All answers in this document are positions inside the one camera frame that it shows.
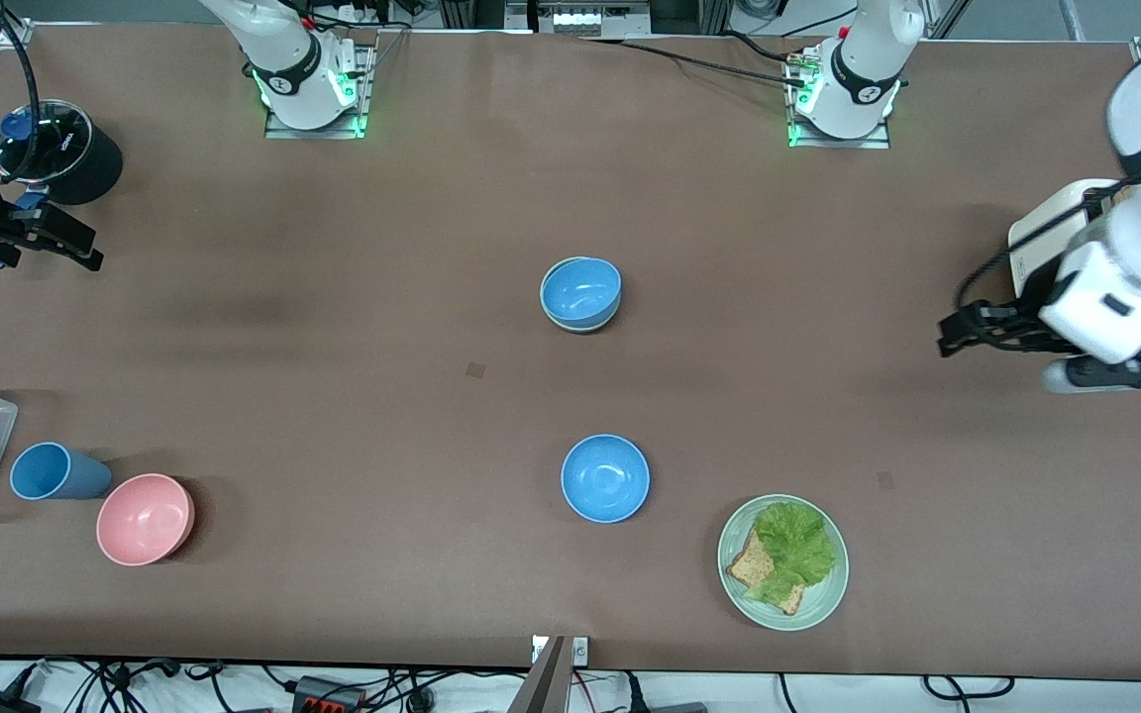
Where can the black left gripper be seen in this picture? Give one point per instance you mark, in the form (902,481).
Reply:
(1023,328)

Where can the green bowl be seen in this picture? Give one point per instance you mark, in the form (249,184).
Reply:
(580,329)

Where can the blue bowl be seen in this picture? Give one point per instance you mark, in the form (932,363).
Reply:
(605,478)
(580,289)

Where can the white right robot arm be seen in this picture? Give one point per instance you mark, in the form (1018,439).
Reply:
(283,59)

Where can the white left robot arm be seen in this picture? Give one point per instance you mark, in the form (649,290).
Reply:
(863,69)

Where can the pink bowl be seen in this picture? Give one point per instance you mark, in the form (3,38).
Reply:
(143,520)

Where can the white toaster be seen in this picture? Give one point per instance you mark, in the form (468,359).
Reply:
(1036,238)

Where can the blue cup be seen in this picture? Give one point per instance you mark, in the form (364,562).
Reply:
(46,471)

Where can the green lettuce leaf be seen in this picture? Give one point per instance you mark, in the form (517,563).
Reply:
(796,545)

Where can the green plate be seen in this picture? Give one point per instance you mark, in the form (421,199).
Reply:
(818,604)

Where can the toasted bread slice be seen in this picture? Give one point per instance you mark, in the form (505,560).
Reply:
(749,566)

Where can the white power strip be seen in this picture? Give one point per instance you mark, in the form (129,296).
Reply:
(590,18)

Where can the black orange power adapter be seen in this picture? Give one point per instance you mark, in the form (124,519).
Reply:
(328,695)

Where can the grey mounting bar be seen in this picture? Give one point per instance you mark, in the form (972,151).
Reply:
(543,683)

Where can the aluminium corner bracket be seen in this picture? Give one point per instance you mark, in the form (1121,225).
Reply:
(14,33)

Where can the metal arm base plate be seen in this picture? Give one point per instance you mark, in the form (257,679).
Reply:
(333,132)
(873,142)

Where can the small metal bracket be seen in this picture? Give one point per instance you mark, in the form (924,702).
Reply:
(580,651)

